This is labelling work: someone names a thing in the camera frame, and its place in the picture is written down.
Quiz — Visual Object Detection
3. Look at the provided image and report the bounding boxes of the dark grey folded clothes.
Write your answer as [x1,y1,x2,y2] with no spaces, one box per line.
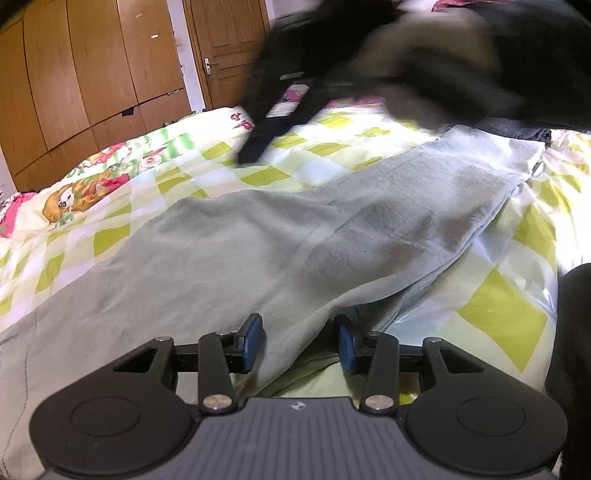
[480,117,555,144]

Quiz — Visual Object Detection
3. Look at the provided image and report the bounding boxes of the cartoon printed quilt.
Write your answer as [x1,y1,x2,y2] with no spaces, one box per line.
[0,106,259,241]

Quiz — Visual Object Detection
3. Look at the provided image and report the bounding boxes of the green checkered plastic sheet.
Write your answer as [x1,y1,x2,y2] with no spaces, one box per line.
[0,108,591,480]

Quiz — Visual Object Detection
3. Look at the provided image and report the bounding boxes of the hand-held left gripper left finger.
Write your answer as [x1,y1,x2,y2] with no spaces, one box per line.
[111,313,267,414]

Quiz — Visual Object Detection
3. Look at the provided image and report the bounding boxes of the wooden wardrobe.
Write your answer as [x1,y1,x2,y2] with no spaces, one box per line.
[0,0,192,192]

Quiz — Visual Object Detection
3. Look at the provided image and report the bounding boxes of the wooden door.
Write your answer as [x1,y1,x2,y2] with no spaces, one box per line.
[185,0,273,114]

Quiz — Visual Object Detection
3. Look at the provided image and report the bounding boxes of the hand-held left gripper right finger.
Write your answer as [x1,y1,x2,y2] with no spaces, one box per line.
[333,313,490,414]

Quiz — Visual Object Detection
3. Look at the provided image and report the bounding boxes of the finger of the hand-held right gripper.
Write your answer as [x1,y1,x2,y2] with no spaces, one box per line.
[238,69,324,166]

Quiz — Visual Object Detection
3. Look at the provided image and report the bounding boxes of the grey pants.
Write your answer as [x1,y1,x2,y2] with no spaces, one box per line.
[0,124,546,480]

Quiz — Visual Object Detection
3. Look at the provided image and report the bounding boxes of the person's right forearm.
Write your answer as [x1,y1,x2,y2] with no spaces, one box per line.
[462,0,591,134]

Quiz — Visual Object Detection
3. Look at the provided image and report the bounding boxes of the person's right hand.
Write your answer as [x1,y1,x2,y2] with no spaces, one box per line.
[355,9,513,132]

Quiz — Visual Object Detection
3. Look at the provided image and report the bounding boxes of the person's black clothing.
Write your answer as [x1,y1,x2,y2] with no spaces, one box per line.
[544,263,591,480]

